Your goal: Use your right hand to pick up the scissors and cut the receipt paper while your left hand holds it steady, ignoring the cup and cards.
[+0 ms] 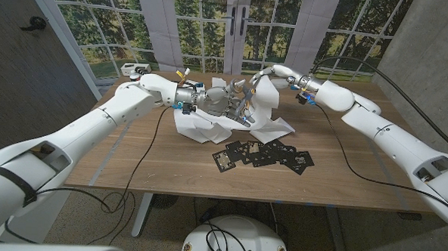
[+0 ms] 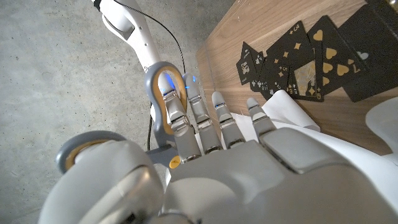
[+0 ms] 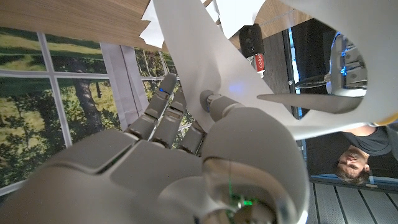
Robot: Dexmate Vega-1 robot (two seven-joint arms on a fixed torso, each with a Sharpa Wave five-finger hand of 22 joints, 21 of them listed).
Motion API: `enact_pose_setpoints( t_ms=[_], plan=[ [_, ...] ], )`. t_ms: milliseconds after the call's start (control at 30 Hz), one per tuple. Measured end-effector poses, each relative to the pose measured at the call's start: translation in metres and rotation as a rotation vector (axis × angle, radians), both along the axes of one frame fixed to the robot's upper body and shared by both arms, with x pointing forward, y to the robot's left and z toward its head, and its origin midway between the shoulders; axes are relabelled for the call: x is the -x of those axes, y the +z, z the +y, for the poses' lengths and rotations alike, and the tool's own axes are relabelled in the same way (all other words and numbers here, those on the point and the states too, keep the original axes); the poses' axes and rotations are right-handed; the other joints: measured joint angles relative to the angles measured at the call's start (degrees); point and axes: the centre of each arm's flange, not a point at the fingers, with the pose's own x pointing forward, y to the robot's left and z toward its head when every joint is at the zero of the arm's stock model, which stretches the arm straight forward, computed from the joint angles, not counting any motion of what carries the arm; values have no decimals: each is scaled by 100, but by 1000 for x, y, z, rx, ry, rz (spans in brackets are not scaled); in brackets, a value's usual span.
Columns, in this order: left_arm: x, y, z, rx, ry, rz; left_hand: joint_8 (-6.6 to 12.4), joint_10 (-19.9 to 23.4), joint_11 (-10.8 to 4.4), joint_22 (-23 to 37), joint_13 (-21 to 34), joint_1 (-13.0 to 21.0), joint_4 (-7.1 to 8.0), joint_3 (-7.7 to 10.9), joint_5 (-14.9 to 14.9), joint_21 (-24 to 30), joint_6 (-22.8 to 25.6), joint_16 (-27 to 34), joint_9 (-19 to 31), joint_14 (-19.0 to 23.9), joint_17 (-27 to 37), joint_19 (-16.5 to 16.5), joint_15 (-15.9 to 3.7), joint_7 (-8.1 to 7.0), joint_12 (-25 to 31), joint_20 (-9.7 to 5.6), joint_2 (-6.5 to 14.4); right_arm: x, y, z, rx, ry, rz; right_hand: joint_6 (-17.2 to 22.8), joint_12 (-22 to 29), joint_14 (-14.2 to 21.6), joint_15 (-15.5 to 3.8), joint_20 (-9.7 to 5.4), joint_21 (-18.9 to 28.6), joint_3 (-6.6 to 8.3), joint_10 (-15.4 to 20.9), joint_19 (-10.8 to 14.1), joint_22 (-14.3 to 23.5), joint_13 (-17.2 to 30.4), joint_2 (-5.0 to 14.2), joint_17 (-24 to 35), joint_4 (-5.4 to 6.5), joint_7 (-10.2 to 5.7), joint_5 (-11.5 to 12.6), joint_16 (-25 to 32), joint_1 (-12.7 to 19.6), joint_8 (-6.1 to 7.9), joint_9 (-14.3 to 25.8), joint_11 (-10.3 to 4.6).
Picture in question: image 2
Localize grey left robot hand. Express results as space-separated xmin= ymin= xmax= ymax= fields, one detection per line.
xmin=37 ymin=73 xmax=398 ymax=224

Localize white receipt paper strip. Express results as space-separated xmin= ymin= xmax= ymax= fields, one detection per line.
xmin=164 ymin=89 xmax=398 ymax=215

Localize orange handled scissors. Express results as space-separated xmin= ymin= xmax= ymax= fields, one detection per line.
xmin=55 ymin=61 xmax=188 ymax=170

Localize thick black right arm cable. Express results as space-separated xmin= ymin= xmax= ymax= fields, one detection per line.
xmin=146 ymin=102 xmax=154 ymax=152

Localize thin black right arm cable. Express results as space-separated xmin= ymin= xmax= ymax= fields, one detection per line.
xmin=113 ymin=0 xmax=187 ymax=75

